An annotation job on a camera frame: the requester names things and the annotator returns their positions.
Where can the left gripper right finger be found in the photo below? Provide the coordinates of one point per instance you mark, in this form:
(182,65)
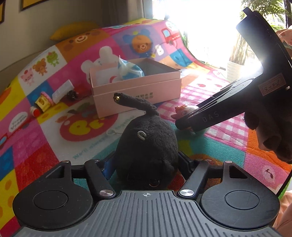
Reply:
(195,174)

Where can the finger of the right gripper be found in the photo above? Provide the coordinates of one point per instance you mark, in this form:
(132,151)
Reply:
(238,94)
(210,115)

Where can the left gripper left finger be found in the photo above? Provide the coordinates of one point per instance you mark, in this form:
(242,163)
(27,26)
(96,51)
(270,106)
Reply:
(98,173)

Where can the pink teal toy figure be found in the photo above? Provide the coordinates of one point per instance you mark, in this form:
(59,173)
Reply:
(183,110)

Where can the black plush cat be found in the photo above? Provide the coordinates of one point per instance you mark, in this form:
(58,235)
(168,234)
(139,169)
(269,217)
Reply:
(147,153)

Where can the small white red bottle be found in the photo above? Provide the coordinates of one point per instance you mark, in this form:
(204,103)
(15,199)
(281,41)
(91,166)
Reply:
(35,112)

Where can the yellow pudding cup toy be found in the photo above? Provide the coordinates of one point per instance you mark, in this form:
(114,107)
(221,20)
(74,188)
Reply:
(44,102)

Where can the blue white plastic bag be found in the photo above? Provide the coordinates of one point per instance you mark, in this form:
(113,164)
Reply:
(128,70)

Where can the white battery charger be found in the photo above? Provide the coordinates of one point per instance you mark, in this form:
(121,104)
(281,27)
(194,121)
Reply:
(62,91)

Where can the white red foam rocket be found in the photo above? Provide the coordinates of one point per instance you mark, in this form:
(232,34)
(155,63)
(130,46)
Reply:
(106,76)

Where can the gloved right hand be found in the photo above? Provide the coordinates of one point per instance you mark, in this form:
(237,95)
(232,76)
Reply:
(272,123)

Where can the potted green plant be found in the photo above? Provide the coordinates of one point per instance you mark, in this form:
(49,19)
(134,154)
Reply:
(257,28)

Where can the pink cardboard box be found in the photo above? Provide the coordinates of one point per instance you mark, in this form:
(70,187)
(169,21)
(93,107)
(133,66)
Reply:
(160,83)

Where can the colourful cartoon play mat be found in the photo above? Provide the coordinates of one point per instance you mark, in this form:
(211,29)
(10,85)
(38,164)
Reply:
(72,130)

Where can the yellow cushion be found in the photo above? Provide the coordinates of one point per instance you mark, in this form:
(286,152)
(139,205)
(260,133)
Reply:
(73,29)

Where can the framed wall picture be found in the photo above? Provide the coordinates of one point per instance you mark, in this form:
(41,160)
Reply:
(26,4)
(2,10)

